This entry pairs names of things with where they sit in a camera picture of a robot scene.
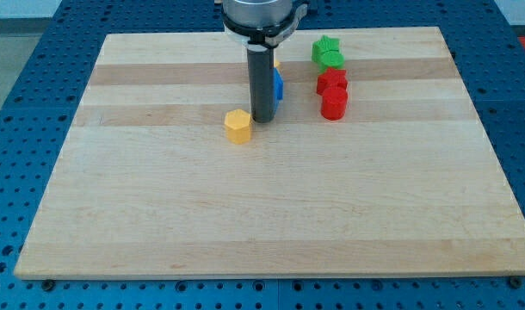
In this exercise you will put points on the yellow hexagon block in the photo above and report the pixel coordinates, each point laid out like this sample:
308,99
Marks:
238,126

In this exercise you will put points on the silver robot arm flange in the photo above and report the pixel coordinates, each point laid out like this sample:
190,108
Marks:
260,25

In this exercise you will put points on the red cylinder block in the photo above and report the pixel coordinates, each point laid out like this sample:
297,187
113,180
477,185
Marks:
334,103

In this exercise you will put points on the green cylinder block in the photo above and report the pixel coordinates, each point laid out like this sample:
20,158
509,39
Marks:
331,59

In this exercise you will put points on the wooden board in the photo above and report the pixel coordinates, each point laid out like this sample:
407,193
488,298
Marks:
148,187

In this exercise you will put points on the red star block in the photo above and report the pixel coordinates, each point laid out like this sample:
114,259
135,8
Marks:
332,77

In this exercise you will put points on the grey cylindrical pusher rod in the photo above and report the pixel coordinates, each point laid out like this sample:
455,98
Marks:
262,90

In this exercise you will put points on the green star block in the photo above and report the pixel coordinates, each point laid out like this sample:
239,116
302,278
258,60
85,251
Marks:
323,45

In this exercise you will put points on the blue cube block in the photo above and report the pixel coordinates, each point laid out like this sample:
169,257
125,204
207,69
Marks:
278,86

